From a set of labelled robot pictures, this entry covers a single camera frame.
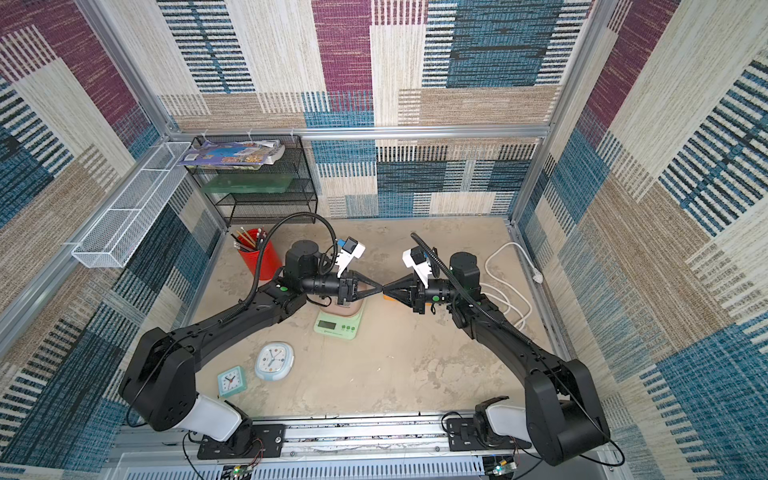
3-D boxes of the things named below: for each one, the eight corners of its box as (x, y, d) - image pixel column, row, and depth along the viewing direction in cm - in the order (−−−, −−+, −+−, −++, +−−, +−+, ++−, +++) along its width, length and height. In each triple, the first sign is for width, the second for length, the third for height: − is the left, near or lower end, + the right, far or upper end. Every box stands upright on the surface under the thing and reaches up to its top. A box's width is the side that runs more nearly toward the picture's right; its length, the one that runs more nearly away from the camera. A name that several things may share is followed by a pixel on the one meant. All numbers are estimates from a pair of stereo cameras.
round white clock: (254, 380, 84) (250, 376, 82) (263, 347, 90) (259, 342, 88) (290, 380, 84) (287, 376, 82) (296, 346, 90) (294, 342, 88)
